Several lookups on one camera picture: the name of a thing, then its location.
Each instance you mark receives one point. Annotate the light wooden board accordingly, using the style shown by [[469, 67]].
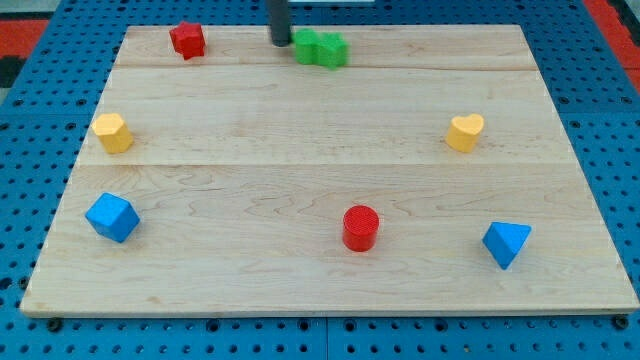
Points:
[[244, 163]]

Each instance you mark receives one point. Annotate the green star block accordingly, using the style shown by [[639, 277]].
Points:
[[332, 50]]

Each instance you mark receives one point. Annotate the red cylinder block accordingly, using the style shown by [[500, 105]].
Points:
[[360, 227]]

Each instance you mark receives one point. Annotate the green round block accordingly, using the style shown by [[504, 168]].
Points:
[[305, 41]]

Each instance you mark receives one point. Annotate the yellow heart block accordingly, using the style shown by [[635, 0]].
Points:
[[464, 132]]

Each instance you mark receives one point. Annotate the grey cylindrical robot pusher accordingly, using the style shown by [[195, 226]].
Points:
[[279, 22]]

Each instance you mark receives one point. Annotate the blue triangle block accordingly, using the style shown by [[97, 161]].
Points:
[[504, 241]]

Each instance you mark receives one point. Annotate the yellow hexagon block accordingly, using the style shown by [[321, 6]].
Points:
[[112, 132]]

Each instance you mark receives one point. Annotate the blue cube block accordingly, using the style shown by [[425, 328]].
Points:
[[112, 217]]

